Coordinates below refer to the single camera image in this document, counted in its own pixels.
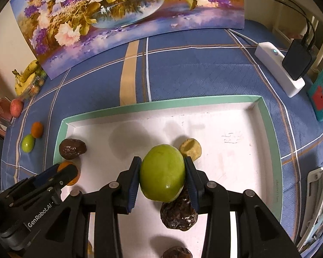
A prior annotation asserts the white tray with teal rim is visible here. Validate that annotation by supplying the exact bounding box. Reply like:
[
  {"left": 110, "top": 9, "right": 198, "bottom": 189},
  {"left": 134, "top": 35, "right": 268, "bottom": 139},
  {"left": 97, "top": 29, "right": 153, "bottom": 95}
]
[{"left": 44, "top": 95, "right": 283, "bottom": 258}]

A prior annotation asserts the white power strip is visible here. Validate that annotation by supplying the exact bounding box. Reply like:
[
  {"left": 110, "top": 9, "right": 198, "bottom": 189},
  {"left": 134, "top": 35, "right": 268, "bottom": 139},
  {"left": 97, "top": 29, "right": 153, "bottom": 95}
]
[{"left": 255, "top": 42, "right": 305, "bottom": 98}]

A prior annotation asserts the teal toy box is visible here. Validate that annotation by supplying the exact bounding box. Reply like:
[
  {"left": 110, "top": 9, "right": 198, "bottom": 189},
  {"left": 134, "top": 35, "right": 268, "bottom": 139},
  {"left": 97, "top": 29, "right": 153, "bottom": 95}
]
[{"left": 307, "top": 68, "right": 323, "bottom": 122}]

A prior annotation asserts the clear fruit container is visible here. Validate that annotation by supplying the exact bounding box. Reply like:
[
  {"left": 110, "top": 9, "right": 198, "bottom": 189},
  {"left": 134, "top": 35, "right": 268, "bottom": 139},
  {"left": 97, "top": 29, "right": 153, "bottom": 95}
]
[{"left": 17, "top": 70, "right": 47, "bottom": 100}]

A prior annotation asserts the small green fruit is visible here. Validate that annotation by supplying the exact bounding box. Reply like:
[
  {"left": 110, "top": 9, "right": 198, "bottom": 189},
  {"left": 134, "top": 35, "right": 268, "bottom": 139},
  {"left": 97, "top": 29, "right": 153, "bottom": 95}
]
[{"left": 22, "top": 134, "right": 35, "bottom": 152}]

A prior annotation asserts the brown wrinkled date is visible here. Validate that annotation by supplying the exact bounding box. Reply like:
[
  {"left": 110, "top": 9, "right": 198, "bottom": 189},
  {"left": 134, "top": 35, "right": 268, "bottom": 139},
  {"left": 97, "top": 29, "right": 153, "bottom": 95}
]
[{"left": 161, "top": 246, "right": 193, "bottom": 258}]

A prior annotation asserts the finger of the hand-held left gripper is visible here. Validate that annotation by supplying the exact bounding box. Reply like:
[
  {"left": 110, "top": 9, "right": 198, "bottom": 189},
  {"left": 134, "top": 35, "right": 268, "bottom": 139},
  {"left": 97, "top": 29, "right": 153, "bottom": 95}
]
[
  {"left": 43, "top": 164, "right": 78, "bottom": 198},
  {"left": 30, "top": 164, "right": 60, "bottom": 189}
]

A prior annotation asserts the white plastic holder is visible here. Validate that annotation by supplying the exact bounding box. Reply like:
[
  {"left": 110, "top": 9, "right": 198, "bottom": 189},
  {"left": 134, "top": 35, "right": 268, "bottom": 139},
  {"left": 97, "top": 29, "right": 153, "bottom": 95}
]
[{"left": 296, "top": 167, "right": 323, "bottom": 248}]

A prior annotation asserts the flower painting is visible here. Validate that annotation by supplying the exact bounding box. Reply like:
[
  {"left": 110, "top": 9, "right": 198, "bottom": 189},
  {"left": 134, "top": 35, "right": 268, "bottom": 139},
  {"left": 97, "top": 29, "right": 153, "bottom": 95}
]
[{"left": 10, "top": 0, "right": 245, "bottom": 80}]

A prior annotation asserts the large green fruit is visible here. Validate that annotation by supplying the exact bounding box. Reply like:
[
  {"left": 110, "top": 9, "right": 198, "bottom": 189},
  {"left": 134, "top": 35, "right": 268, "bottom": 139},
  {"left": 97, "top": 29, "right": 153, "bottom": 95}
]
[{"left": 139, "top": 144, "right": 186, "bottom": 203}]

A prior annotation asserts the banana bunch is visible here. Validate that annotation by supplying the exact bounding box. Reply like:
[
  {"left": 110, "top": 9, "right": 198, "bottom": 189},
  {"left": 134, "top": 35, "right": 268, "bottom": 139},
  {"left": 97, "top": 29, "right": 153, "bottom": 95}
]
[{"left": 13, "top": 60, "right": 42, "bottom": 96}]

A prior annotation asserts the small orange tangerine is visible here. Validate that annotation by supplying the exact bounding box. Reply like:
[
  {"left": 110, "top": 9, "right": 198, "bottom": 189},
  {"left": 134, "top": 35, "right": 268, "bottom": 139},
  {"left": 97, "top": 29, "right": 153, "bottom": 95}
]
[{"left": 31, "top": 122, "right": 43, "bottom": 138}]

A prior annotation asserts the round brown wrinkled fruit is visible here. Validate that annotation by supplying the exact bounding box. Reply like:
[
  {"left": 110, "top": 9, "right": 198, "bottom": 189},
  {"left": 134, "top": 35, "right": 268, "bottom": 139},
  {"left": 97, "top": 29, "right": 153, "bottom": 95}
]
[{"left": 60, "top": 139, "right": 87, "bottom": 160}]

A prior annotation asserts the small yellow-brown fruit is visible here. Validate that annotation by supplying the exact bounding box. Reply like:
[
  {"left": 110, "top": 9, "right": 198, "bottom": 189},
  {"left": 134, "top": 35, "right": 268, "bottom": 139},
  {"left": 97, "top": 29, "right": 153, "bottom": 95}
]
[{"left": 179, "top": 138, "right": 202, "bottom": 160}]

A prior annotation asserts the black wrinkled fruit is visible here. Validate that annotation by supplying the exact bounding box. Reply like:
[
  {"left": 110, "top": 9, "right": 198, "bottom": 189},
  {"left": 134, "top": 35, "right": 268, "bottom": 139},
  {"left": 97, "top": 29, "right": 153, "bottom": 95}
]
[{"left": 160, "top": 185, "right": 198, "bottom": 231}]

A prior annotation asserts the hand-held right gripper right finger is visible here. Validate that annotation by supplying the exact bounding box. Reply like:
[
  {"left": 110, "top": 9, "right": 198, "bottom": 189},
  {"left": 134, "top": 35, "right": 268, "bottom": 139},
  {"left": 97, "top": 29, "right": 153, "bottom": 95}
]
[{"left": 183, "top": 156, "right": 302, "bottom": 258}]

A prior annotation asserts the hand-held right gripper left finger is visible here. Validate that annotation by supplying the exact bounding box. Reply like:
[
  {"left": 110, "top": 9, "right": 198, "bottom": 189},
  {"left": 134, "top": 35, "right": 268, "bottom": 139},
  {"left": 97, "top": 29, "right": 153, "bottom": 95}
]
[{"left": 51, "top": 156, "right": 143, "bottom": 258}]

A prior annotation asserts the white power cord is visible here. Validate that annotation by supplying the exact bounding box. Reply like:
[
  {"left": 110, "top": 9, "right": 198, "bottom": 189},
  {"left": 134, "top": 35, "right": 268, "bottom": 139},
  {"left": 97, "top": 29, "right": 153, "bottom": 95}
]
[{"left": 228, "top": 30, "right": 259, "bottom": 46}]

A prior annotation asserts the red peach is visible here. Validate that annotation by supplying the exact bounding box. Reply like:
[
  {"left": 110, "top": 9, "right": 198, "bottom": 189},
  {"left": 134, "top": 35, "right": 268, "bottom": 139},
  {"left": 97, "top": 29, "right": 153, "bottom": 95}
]
[{"left": 10, "top": 99, "right": 24, "bottom": 118}]

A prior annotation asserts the black charger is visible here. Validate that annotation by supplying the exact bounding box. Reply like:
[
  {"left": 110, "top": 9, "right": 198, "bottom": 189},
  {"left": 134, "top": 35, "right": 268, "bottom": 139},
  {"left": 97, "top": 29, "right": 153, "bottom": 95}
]
[{"left": 282, "top": 39, "right": 312, "bottom": 80}]

